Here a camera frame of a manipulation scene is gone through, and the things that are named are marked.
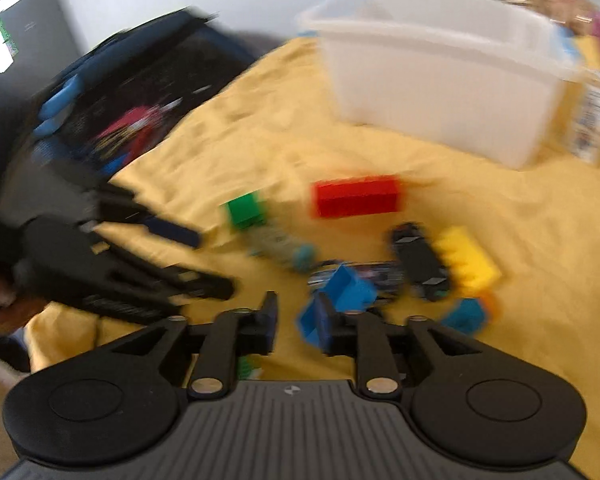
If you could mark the blue and orange block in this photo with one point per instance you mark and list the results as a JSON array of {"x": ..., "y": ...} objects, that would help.
[{"x": 465, "y": 315}]

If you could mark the dark printed packet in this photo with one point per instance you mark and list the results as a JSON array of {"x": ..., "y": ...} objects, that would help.
[{"x": 380, "y": 272}]

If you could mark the yellow building block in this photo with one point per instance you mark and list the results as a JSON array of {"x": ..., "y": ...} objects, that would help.
[{"x": 467, "y": 260}]

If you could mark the person's left forearm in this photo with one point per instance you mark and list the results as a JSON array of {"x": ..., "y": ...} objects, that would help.
[{"x": 5, "y": 305}]

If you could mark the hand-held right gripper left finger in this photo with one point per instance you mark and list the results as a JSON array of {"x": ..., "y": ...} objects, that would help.
[{"x": 269, "y": 322}]

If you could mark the grey cabinet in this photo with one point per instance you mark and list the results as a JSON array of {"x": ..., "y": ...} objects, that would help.
[{"x": 40, "y": 30}]

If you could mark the grey and teal toy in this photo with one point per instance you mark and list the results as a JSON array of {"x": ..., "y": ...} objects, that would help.
[{"x": 280, "y": 250}]

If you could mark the black toy car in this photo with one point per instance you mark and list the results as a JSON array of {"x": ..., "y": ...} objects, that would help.
[{"x": 420, "y": 260}]

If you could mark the yellow blanket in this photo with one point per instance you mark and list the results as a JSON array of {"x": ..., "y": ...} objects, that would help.
[{"x": 280, "y": 135}]

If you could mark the white plastic container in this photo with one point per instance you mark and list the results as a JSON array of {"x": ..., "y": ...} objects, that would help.
[{"x": 430, "y": 75}]

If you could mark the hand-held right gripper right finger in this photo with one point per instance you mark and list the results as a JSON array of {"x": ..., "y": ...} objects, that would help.
[{"x": 324, "y": 325}]

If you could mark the small green building block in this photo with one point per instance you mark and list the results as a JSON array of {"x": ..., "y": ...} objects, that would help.
[{"x": 247, "y": 367}]

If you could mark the blue building block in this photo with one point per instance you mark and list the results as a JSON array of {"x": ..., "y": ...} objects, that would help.
[{"x": 347, "y": 290}]

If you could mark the red building block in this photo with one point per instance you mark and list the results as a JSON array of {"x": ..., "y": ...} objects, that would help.
[{"x": 357, "y": 197}]

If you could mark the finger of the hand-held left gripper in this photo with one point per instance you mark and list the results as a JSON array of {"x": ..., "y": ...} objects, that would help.
[
  {"x": 172, "y": 232},
  {"x": 205, "y": 285}
]

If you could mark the dark printed box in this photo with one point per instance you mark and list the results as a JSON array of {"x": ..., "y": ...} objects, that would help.
[{"x": 130, "y": 100}]

